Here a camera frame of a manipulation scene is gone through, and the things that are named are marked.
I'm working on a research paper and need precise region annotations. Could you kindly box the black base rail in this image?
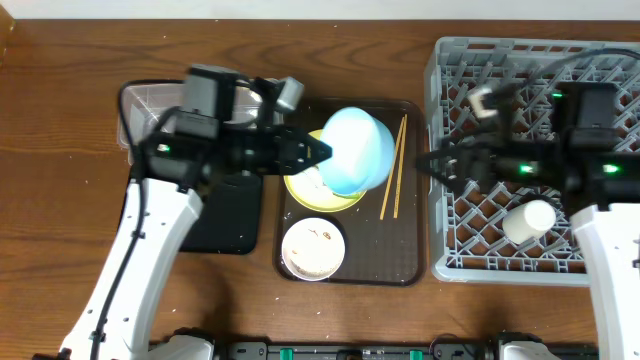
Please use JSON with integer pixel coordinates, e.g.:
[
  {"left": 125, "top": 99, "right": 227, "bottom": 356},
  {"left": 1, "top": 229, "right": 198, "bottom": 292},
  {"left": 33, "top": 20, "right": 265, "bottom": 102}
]
[{"left": 149, "top": 328, "right": 599, "bottom": 360}]

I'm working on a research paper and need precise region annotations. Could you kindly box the right wooden chopstick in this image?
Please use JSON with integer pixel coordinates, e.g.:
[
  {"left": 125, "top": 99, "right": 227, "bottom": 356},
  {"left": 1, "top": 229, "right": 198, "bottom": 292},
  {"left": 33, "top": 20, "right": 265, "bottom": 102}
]
[{"left": 393, "top": 114, "right": 408, "bottom": 219}]

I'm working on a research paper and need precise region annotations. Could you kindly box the crumpled white tissue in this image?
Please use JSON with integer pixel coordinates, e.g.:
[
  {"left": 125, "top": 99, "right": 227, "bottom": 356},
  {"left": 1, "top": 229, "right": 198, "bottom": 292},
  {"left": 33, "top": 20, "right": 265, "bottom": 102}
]
[{"left": 295, "top": 167, "right": 332, "bottom": 196}]

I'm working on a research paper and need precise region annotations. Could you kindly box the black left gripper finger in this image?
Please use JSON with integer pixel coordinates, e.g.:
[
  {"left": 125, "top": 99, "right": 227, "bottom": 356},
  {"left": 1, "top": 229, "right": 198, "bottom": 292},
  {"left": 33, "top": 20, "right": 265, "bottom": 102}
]
[
  {"left": 289, "top": 158, "right": 323, "bottom": 175},
  {"left": 299, "top": 133, "right": 332, "bottom": 160}
]

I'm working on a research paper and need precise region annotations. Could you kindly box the yellow plate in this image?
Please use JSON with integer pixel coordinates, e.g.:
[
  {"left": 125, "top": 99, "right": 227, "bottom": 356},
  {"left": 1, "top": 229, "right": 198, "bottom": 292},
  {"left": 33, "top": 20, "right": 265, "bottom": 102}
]
[{"left": 282, "top": 128, "right": 369, "bottom": 213}]

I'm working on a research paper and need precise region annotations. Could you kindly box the white cup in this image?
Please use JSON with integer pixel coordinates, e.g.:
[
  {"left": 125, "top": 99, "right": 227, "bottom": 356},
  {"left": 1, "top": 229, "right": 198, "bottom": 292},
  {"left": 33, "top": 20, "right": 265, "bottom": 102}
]
[{"left": 502, "top": 200, "right": 556, "bottom": 245}]

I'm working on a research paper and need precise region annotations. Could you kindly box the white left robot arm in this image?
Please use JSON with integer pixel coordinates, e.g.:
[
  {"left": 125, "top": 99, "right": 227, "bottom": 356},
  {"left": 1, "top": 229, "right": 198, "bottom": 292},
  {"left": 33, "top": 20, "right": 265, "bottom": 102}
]
[{"left": 55, "top": 65, "right": 332, "bottom": 360}]

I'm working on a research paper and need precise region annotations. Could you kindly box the left wooden chopstick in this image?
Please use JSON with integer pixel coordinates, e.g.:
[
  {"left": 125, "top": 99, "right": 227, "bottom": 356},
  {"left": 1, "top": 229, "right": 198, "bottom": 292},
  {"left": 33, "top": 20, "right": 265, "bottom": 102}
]
[{"left": 379, "top": 114, "right": 407, "bottom": 221}]

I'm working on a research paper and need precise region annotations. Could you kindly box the clear plastic bin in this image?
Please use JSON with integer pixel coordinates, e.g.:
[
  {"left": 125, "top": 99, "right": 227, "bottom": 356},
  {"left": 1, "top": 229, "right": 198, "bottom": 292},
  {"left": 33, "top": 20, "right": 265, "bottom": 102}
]
[{"left": 118, "top": 68, "right": 284, "bottom": 157}]

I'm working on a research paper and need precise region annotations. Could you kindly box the pink dirty bowl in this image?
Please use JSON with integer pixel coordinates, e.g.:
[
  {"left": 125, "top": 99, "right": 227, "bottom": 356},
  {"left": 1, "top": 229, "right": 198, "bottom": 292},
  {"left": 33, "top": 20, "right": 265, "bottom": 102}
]
[{"left": 281, "top": 217, "right": 346, "bottom": 282}]

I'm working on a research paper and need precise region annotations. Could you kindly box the grey dishwasher rack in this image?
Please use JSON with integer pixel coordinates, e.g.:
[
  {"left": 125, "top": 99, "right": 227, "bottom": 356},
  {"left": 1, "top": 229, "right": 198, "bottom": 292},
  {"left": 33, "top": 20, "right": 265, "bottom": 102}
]
[{"left": 424, "top": 37, "right": 639, "bottom": 287}]

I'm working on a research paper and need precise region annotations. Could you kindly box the wooden chopstick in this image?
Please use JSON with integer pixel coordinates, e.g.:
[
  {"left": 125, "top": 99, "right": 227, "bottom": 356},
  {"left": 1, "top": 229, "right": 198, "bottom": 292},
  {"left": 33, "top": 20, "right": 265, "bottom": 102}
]
[
  {"left": 393, "top": 114, "right": 408, "bottom": 219},
  {"left": 379, "top": 114, "right": 407, "bottom": 221}
]

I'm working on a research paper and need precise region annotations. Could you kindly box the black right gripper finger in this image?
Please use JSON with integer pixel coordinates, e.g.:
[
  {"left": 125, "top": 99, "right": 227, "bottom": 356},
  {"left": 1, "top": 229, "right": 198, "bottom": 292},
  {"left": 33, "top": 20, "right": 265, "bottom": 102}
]
[
  {"left": 415, "top": 157, "right": 467, "bottom": 195},
  {"left": 415, "top": 139, "right": 480, "bottom": 163}
]

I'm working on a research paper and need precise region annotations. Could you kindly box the dark brown tray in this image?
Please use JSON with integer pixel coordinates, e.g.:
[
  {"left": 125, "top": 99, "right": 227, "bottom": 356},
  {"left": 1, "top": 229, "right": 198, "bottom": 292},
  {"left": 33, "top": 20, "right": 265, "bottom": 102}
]
[{"left": 273, "top": 98, "right": 427, "bottom": 287}]

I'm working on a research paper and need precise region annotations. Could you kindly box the blue bowl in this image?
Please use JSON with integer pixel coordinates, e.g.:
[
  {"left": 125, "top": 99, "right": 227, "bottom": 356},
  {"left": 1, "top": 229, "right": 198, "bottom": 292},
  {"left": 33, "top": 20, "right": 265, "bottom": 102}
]
[{"left": 318, "top": 107, "right": 395, "bottom": 196}]

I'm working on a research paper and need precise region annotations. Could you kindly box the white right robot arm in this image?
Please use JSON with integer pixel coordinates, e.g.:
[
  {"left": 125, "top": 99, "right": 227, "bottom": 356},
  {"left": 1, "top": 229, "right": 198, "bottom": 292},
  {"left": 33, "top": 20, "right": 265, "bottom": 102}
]
[{"left": 416, "top": 82, "right": 639, "bottom": 359}]

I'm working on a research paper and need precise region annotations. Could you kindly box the black bin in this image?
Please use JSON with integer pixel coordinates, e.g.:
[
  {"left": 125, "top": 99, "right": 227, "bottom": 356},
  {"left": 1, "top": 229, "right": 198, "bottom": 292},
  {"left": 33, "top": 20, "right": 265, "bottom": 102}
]
[{"left": 129, "top": 169, "right": 265, "bottom": 255}]

